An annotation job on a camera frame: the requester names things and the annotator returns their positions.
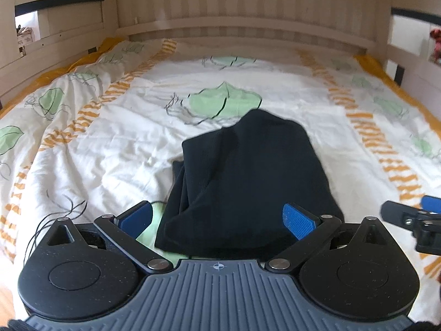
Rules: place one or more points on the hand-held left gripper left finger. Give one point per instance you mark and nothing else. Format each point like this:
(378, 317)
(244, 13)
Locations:
(136, 219)

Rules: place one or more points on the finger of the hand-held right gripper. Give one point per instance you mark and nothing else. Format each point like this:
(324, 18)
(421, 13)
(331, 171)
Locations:
(396, 212)
(432, 204)

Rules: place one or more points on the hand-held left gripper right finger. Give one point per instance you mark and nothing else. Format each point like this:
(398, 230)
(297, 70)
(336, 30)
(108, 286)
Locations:
(298, 220)

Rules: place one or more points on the black hooded zip jacket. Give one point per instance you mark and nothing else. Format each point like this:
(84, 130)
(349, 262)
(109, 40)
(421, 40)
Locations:
(248, 179)

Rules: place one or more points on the white leaf print blanket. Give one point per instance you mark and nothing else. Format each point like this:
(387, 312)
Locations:
(103, 138)

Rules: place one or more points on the red soft toy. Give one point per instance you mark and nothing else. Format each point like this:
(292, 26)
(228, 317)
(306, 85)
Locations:
(436, 43)

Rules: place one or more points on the small patterned box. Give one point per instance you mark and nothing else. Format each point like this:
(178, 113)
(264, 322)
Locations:
(24, 34)

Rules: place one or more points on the pale wooden bed frame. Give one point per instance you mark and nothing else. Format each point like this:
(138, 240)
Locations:
(241, 3)

